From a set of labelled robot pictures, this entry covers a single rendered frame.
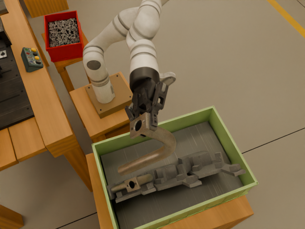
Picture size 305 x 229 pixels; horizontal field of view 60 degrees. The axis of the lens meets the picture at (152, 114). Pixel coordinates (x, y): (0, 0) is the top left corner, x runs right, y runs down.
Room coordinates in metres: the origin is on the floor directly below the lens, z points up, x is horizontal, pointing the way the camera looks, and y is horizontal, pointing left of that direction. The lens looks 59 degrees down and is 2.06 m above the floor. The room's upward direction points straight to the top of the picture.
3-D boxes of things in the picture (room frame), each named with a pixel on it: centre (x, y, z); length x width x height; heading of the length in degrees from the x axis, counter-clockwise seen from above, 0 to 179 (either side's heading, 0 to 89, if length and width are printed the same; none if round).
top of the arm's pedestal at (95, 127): (0.82, 0.25, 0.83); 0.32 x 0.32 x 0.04; 28
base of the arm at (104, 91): (0.82, 0.25, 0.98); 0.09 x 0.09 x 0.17; 31
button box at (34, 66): (1.07, 0.69, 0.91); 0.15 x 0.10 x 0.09; 28
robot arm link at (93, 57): (0.83, 0.26, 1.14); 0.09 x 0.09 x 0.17; 9
